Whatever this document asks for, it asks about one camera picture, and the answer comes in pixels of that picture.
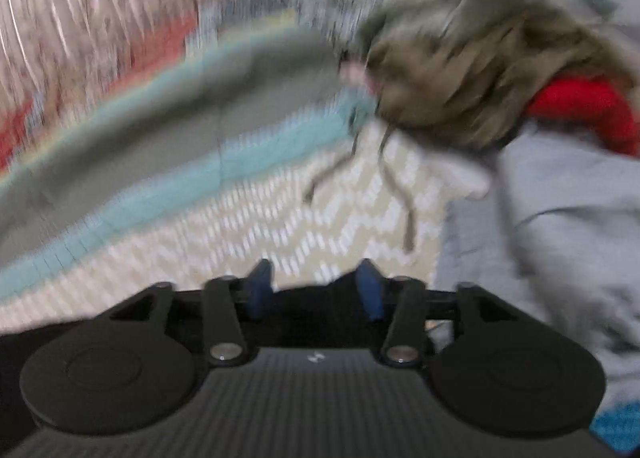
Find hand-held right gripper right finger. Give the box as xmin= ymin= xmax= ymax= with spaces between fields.
xmin=354 ymin=259 xmax=521 ymax=369

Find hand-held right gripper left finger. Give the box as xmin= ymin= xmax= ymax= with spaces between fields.
xmin=107 ymin=259 xmax=275 ymax=368

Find black pants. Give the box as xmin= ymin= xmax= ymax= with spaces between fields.
xmin=0 ymin=272 xmax=453 ymax=444

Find striped zigzag blanket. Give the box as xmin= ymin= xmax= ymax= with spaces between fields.
xmin=0 ymin=8 xmax=493 ymax=334

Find grey garment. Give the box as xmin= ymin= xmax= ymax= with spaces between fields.
xmin=435 ymin=123 xmax=640 ymax=419

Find red floral bedsheet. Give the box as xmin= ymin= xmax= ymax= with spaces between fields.
xmin=0 ymin=13 xmax=203 ymax=169

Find red cloth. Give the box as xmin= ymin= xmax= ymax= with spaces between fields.
xmin=524 ymin=75 xmax=640 ymax=159

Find blue checked mat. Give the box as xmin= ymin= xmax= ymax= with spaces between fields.
xmin=590 ymin=403 xmax=640 ymax=454

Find olive drawstring pants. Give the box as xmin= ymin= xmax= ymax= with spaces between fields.
xmin=302 ymin=0 xmax=638 ymax=254

